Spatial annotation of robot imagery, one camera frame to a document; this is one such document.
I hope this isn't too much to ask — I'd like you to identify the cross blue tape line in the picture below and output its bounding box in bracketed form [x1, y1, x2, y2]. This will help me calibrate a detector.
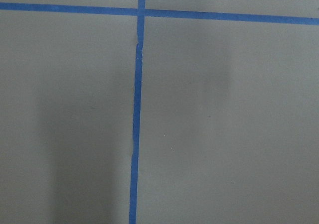
[0, 2, 319, 26]

